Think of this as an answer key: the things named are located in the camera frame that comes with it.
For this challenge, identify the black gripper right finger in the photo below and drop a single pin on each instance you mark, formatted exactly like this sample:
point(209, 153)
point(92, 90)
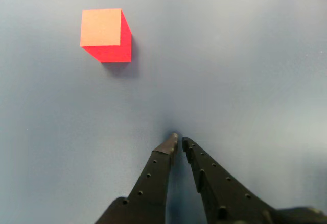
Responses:
point(219, 193)

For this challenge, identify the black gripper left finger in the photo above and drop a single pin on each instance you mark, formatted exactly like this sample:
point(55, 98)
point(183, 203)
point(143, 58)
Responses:
point(150, 183)

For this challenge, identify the red cube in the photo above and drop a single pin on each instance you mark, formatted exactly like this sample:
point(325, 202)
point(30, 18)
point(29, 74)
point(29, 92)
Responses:
point(102, 27)

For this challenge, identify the grey table mat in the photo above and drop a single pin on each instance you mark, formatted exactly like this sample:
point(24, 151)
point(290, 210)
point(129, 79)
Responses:
point(230, 68)

